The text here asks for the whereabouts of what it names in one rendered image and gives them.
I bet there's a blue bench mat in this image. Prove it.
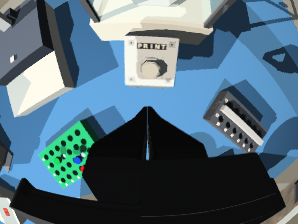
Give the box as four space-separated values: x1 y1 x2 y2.
0 0 298 198

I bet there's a green tube rack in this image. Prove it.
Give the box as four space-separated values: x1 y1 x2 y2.
39 119 99 188

